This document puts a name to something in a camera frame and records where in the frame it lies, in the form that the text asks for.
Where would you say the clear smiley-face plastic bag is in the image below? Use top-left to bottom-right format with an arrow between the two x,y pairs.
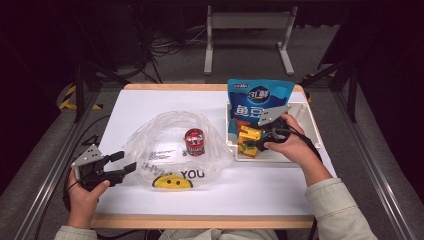
121,110 -> 235,192

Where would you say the yellow drink carton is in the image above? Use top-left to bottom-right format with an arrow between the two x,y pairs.
236,124 -> 265,159

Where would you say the red can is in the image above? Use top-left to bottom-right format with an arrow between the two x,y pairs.
183,127 -> 206,157

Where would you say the person's torso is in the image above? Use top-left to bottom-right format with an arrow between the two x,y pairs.
146,228 -> 280,240

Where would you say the blue snack packet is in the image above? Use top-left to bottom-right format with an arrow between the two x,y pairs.
226,78 -> 296,135

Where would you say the white plastic bin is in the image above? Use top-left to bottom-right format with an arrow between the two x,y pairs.
224,99 -> 324,164

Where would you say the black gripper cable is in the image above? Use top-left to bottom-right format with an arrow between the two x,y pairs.
62,114 -> 112,214
288,129 -> 324,240

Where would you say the aluminium rail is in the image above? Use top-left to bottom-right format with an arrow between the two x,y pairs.
12,89 -> 102,240
332,89 -> 418,240

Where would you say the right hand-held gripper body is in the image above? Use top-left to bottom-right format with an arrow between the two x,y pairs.
256,104 -> 292,152

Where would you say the person's left hand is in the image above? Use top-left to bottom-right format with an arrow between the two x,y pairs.
66,169 -> 112,222

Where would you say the black metal stand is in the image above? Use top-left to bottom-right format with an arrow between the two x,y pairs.
299,58 -> 360,124
71,59 -> 132,124

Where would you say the bundle of floor cables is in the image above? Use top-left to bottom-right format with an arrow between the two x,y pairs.
131,23 -> 208,84

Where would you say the white metal stand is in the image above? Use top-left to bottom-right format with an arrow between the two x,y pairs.
203,4 -> 299,77

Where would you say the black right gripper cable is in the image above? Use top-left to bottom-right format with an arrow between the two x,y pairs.
288,129 -> 324,240

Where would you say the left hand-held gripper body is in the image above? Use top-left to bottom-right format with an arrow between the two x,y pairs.
70,143 -> 115,192

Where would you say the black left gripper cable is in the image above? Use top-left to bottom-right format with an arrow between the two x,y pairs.
62,114 -> 112,214

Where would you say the person's right hand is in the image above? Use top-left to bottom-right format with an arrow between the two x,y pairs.
272,113 -> 323,176

